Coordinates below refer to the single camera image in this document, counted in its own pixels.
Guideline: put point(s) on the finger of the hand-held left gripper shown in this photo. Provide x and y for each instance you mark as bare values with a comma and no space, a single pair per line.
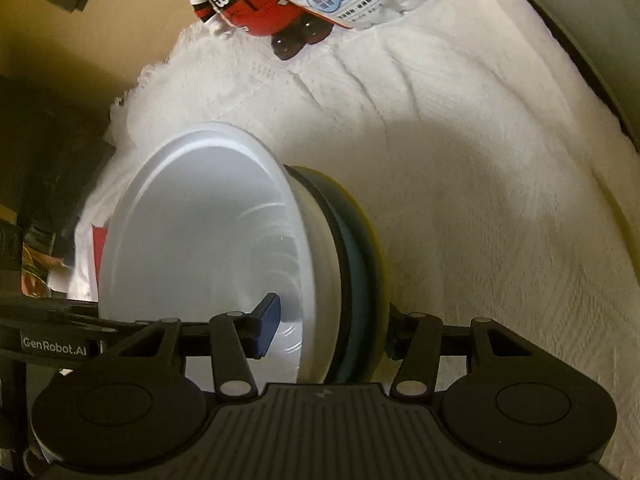
75,310

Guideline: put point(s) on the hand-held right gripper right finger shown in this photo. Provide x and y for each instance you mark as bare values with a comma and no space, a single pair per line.
397,335

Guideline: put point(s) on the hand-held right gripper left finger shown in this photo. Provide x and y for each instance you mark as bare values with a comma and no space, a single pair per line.
267,325

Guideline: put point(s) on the blue enamel bowl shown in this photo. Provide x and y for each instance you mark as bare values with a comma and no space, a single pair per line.
359,305

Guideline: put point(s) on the cream ceramic bowl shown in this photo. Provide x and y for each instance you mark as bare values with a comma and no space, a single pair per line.
381,280

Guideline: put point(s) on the white plastic bowl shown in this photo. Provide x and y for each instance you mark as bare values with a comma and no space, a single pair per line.
210,240

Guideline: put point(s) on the colourful printed packet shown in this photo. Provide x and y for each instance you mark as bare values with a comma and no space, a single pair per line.
42,260

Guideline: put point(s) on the red and white rectangular tray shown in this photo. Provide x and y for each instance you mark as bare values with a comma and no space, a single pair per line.
99,242

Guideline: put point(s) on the black monitor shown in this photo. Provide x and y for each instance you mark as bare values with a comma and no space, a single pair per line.
45,150

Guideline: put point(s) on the white cloth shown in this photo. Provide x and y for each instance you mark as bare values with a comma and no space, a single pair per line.
475,185

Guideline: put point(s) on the red and black robot figure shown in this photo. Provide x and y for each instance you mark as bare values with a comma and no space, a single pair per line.
260,5

